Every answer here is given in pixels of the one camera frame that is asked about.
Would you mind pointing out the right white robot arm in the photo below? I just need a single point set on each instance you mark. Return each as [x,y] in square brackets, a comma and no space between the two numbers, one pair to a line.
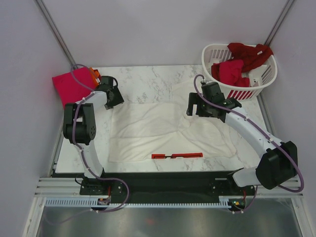
[278,159]

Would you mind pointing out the dark red crumpled shirt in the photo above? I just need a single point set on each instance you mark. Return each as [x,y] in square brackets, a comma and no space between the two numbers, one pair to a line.
[252,56]

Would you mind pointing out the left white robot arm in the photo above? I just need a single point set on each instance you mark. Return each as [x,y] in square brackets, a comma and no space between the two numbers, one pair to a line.
[79,123]

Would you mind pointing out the white plastic laundry basket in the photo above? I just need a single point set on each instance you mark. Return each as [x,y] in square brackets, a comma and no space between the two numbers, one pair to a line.
[260,77]

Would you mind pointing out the magenta crumpled shirt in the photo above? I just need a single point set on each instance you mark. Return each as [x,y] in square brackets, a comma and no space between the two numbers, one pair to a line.
[229,73]

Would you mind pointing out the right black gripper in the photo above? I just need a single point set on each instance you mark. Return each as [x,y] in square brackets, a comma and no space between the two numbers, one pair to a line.
[194,99]

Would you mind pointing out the white slotted cable duct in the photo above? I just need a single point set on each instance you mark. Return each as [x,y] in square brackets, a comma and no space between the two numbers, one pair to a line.
[93,202]

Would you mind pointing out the white t shirt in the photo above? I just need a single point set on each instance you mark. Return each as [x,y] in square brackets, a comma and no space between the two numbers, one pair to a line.
[140,130]

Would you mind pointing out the orange folded shirt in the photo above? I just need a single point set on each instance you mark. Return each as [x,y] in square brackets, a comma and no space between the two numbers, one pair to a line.
[95,75]

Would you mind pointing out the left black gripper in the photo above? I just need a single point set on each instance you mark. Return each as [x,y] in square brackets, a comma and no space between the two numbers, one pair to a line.
[118,100]

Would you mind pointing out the aluminium frame rail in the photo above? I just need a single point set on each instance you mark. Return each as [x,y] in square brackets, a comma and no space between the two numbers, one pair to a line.
[67,187]

